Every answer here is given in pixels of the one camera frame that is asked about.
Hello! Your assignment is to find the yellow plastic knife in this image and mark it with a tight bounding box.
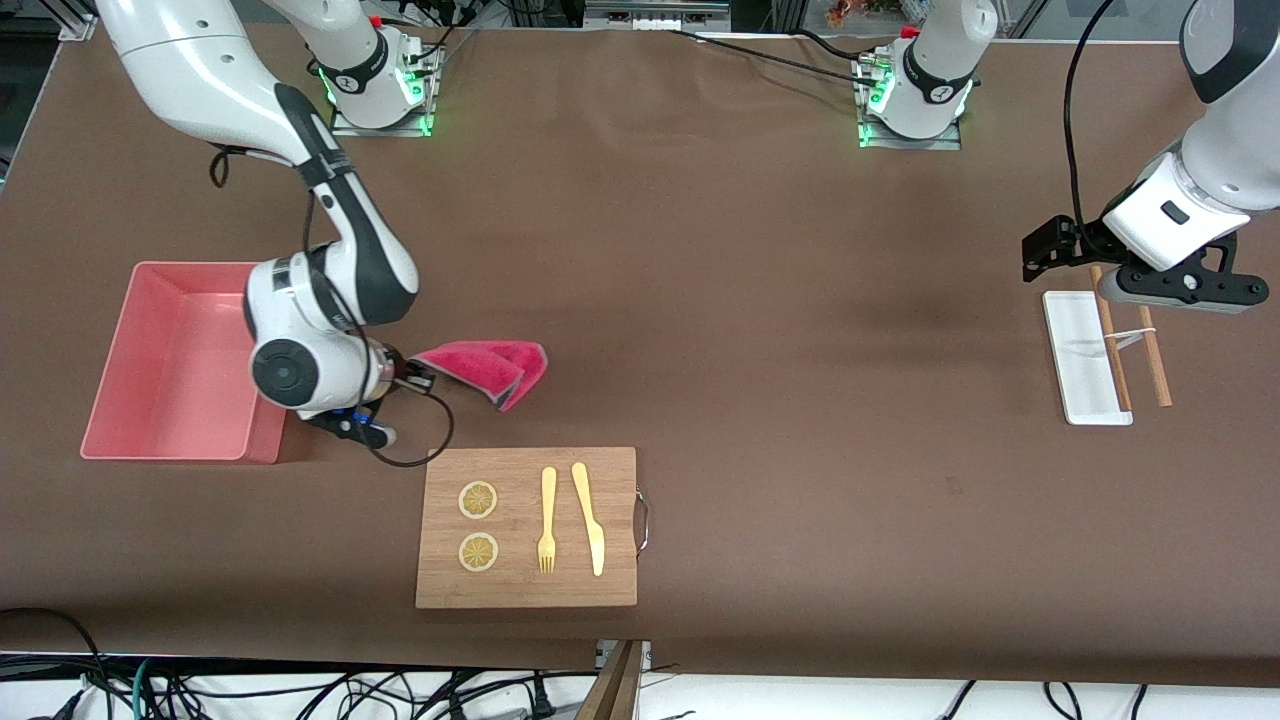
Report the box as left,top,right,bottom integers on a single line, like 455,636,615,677
571,462,606,578

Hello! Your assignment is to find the white rectangular tray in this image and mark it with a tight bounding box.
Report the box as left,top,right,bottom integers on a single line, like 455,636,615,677
1042,290,1135,427

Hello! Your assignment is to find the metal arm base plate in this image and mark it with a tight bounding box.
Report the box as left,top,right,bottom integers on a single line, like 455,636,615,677
330,60,433,138
858,55,963,151

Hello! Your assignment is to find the grey metal device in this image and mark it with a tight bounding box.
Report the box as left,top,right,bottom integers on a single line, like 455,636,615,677
583,0,733,31

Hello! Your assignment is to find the orange object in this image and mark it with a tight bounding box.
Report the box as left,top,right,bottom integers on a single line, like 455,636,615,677
825,0,901,28

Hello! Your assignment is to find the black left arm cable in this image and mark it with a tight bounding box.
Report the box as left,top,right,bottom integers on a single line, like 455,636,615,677
1062,0,1116,251

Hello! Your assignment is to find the wooden cutting board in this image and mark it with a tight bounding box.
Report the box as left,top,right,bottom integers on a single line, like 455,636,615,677
415,447,638,609

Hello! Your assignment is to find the small metal bracket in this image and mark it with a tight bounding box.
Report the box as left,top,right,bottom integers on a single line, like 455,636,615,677
595,640,653,673

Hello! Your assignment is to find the aluminium frame corner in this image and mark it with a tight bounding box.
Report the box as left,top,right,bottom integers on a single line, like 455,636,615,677
55,0,98,43

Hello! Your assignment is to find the red cloth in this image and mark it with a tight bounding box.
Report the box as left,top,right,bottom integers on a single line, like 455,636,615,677
410,340,549,413

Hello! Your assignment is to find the pink plastic bin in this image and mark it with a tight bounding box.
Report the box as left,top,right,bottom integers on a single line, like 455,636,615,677
80,261,291,465

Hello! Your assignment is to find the yellow plastic fork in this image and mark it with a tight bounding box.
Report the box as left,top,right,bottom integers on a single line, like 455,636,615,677
537,466,558,575

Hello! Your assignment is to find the black looped floor cable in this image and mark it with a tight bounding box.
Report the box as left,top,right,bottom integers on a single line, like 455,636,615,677
0,607,106,720

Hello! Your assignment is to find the black cable on table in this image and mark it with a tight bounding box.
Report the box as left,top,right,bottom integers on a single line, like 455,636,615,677
665,28,891,91

